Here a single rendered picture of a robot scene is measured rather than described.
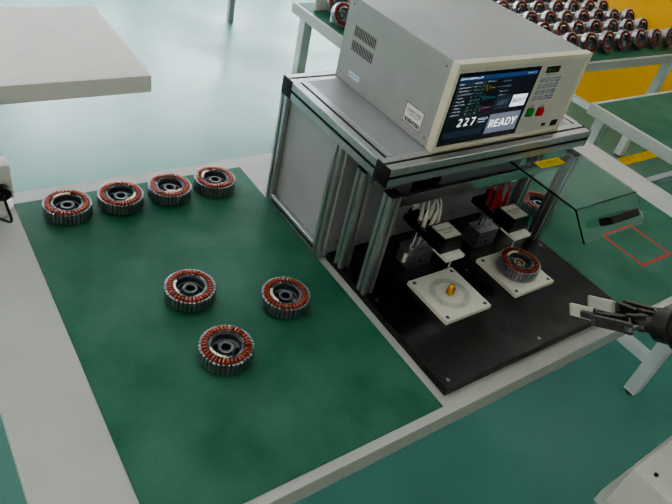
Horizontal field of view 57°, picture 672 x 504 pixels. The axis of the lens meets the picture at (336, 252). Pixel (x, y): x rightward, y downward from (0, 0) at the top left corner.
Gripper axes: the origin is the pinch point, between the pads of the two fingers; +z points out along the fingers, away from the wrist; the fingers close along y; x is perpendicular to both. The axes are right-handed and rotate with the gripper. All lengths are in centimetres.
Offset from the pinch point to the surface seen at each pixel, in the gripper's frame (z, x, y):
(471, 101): 11, 51, -25
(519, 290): 16.5, 2.2, -5.4
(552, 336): 4.4, -6.0, -8.5
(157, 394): 26, 4, -97
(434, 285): 25.2, 7.3, -26.3
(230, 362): 23, 6, -83
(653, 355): 33, -53, 89
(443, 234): 20.9, 20.8, -26.3
